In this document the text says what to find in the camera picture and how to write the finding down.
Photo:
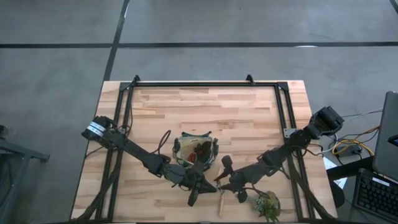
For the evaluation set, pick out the white paper sheet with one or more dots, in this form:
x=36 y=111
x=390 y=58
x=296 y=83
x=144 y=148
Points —
x=332 y=168

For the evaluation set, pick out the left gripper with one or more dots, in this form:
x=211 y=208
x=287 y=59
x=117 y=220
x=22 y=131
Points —
x=186 y=179

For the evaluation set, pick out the black power adapter box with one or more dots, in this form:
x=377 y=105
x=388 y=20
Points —
x=349 y=151

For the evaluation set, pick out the grey metal stand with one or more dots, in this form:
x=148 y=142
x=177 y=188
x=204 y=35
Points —
x=18 y=152

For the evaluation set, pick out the grey metal mounting plate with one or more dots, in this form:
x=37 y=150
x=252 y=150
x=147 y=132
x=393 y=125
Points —
x=288 y=132

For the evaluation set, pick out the black round stool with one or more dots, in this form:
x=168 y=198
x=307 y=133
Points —
x=337 y=194

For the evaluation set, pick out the black keyboard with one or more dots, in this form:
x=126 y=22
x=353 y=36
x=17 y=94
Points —
x=377 y=197

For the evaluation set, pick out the black side table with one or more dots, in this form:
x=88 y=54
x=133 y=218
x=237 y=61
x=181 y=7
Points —
x=348 y=168

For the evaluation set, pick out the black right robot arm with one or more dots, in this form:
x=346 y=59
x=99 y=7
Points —
x=298 y=140

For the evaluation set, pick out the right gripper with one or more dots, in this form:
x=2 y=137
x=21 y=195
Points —
x=245 y=175

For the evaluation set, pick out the artificial green potted plant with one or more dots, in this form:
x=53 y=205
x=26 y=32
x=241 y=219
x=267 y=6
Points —
x=267 y=205

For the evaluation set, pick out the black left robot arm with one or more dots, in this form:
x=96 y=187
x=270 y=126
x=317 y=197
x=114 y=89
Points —
x=136 y=152

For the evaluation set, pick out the grey laptop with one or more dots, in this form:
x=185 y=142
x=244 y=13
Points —
x=387 y=140

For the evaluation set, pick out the black aluminium table frame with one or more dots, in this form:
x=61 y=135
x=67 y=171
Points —
x=202 y=84

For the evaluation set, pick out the red garden tool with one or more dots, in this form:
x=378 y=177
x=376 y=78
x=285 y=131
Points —
x=191 y=157

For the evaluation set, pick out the beige green gardening bag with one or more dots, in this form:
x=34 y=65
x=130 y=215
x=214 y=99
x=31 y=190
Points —
x=183 y=147

